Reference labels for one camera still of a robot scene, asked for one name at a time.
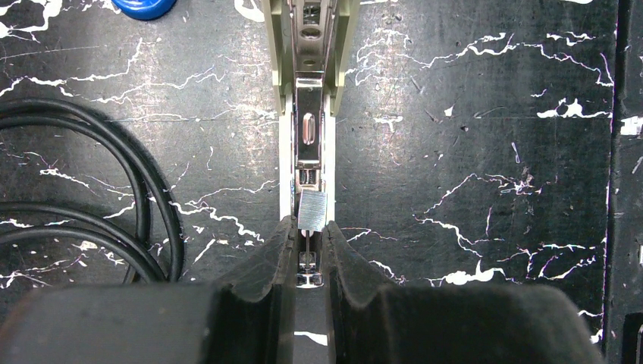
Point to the silver staple strip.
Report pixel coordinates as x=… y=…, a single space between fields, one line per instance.
x=312 y=211

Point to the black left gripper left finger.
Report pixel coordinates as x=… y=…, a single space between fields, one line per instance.
x=245 y=316

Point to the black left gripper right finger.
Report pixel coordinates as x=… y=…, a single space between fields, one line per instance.
x=374 y=320

